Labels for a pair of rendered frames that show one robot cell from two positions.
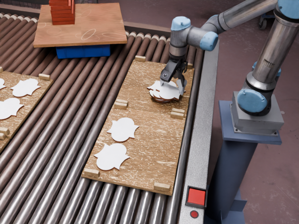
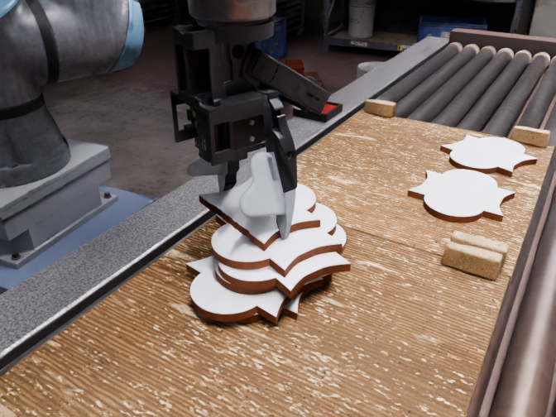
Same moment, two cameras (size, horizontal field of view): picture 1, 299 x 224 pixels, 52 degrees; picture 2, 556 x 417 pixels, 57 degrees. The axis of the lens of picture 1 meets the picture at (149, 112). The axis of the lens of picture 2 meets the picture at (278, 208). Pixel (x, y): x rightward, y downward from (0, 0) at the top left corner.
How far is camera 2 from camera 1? 1.70 m
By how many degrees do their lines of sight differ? 104
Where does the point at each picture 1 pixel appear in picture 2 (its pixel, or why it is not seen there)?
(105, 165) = (500, 142)
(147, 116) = (371, 218)
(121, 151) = (463, 154)
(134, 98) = (409, 288)
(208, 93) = (64, 277)
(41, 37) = not seen: outside the picture
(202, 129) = (213, 184)
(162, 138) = (343, 168)
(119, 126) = (472, 196)
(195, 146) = not seen: hidden behind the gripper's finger
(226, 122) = (104, 223)
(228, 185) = not seen: hidden behind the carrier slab
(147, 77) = (306, 400)
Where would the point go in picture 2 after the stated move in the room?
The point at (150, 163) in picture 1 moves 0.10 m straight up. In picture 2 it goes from (392, 139) to (399, 82)
